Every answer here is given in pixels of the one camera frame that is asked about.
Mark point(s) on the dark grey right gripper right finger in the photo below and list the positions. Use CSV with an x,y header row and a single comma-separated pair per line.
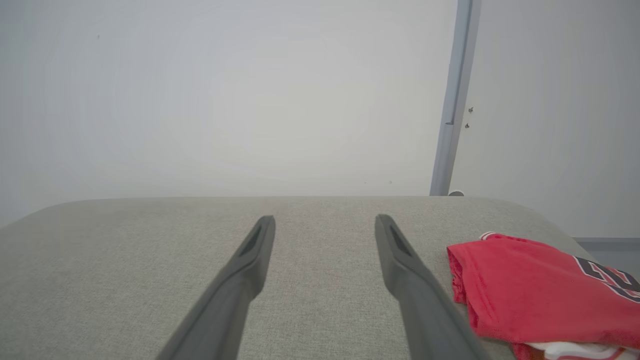
x,y
430,310

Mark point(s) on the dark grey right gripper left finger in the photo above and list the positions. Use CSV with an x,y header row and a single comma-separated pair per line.
x,y
220,310

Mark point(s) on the grey fabric sofa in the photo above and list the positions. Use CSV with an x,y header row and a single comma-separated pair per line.
x,y
125,260

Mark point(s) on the grey vertical door frame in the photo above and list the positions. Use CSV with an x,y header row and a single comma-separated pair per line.
x,y
455,95

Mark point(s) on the grey baseboard strip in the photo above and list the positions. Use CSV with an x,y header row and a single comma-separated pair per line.
x,y
612,243

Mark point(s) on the red and white jersey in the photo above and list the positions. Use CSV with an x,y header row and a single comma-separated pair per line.
x,y
530,290

